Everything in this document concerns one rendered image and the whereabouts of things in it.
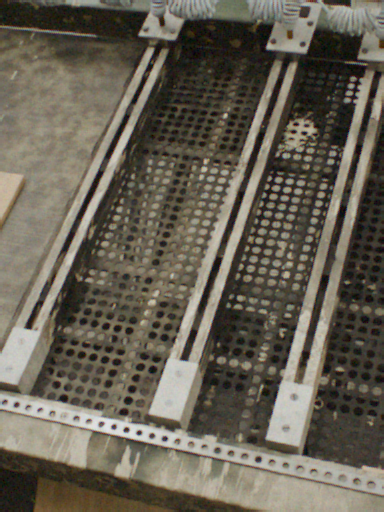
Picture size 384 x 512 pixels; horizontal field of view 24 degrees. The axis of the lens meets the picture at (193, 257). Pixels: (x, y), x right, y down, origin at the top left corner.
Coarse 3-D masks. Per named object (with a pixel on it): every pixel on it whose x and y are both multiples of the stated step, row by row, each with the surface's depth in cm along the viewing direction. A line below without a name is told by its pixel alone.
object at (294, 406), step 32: (352, 128) 209; (352, 160) 205; (352, 192) 198; (352, 224) 192; (320, 256) 188; (320, 288) 187; (320, 320) 179; (320, 352) 175; (288, 384) 171; (288, 416) 167; (288, 448) 165
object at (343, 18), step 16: (32, 0) 235; (48, 0) 234; (64, 0) 236; (112, 0) 229; (128, 0) 229; (176, 0) 223; (192, 0) 222; (208, 0) 226; (272, 0) 218; (304, 0) 218; (320, 0) 217; (176, 16) 227; (208, 16) 224; (256, 16) 220; (272, 16) 220; (336, 16) 213; (352, 16) 213; (368, 16) 211; (352, 32) 214; (368, 32) 214
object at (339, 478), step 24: (0, 408) 177; (24, 408) 177; (48, 408) 176; (96, 432) 172; (120, 432) 171; (144, 432) 170; (216, 456) 166; (240, 456) 165; (264, 456) 165; (312, 480) 161; (336, 480) 160; (360, 480) 160
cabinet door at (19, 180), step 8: (0, 176) 220; (8, 176) 220; (16, 176) 220; (0, 184) 219; (8, 184) 218; (16, 184) 218; (0, 192) 217; (8, 192) 217; (16, 192) 217; (0, 200) 216; (8, 200) 215; (0, 208) 214; (8, 208) 215; (0, 216) 212; (0, 224) 212
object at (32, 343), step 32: (160, 0) 224; (160, 32) 232; (160, 64) 230; (128, 96) 224; (160, 96) 232; (128, 128) 217; (96, 160) 212; (128, 160) 218; (96, 192) 206; (64, 224) 202; (96, 224) 205; (64, 256) 200; (64, 288) 193; (32, 320) 189; (32, 352) 182; (0, 384) 180; (32, 384) 185
